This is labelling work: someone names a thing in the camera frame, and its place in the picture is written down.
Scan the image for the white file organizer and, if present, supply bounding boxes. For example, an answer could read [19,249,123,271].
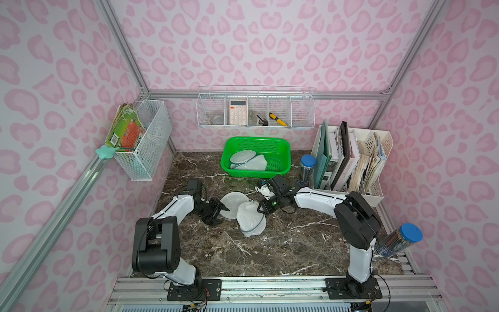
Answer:
[309,124,393,207]

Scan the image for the yellow black utility knife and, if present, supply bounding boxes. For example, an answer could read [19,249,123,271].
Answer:
[269,113,288,127]

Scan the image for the mint green star hook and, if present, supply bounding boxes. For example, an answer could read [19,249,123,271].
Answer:
[96,144,118,160]

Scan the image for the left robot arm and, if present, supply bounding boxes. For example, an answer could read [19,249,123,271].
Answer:
[131,179,229,288]

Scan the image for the green red booklet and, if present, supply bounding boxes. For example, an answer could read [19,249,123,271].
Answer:
[105,103,146,152]

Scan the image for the round metal tin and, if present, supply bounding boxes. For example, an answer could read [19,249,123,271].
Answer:
[209,114,225,126]

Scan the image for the white wire shelf back wall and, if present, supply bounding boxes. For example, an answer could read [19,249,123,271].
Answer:
[196,85,316,130]

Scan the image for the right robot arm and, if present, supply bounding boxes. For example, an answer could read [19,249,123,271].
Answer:
[255,174,381,296]

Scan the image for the metal clips in shelf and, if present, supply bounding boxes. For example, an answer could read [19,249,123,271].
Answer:
[249,110,269,127]

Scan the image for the pencil tube blue lid lying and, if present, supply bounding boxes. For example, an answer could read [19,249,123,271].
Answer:
[376,223,424,258]

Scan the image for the green plastic basket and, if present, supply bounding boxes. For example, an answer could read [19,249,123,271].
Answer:
[221,136,291,178]

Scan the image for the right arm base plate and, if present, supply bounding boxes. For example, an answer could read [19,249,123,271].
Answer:
[325,276,383,301]

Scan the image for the black binder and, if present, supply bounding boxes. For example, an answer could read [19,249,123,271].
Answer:
[331,121,351,191]

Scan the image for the pencil tube blue lid standing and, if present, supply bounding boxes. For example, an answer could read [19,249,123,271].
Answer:
[298,155,317,187]

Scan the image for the white calculator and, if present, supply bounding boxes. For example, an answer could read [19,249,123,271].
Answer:
[229,99,248,126]

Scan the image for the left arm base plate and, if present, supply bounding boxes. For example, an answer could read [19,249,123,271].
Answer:
[167,279,222,302]

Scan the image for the white mesh bag in basket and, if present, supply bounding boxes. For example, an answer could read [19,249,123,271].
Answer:
[230,150,268,171]

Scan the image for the white mesh laundry bag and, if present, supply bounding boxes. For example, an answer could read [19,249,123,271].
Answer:
[220,192,266,237]

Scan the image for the beige papers in organizer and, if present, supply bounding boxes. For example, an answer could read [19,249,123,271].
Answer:
[348,131,388,194]

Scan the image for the white book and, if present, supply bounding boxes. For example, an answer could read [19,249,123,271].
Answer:
[337,130,360,189]

